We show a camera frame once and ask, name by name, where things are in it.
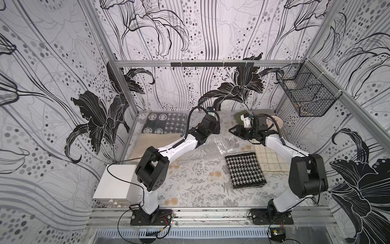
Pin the clear plastic vacuum bag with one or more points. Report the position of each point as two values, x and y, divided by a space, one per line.
218 146

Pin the green scarf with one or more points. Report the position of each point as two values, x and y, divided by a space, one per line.
238 115

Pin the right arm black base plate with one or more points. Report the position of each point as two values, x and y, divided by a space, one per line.
262 216

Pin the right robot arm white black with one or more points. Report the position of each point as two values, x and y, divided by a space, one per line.
307 174

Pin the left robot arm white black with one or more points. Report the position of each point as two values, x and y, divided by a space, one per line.
153 167

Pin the beige fluffy cloth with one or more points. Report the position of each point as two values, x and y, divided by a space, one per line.
144 141

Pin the pink round clock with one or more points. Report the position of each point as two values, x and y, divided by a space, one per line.
278 120

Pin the cream checked scarf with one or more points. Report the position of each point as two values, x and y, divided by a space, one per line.
270 161

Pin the white box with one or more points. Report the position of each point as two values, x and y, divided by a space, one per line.
118 186

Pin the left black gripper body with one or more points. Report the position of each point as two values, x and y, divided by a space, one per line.
210 122

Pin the black wall bar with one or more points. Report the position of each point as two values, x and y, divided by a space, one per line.
211 64

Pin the black white houndstooth scarf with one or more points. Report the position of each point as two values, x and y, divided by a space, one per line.
245 171

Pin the black patterned cloth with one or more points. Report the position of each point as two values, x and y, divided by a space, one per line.
165 123

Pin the black wire basket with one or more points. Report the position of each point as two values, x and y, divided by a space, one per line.
308 89

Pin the small green circuit board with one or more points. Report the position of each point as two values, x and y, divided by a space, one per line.
276 235

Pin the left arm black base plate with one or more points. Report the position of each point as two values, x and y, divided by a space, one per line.
160 217

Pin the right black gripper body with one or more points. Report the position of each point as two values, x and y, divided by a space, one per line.
242 131

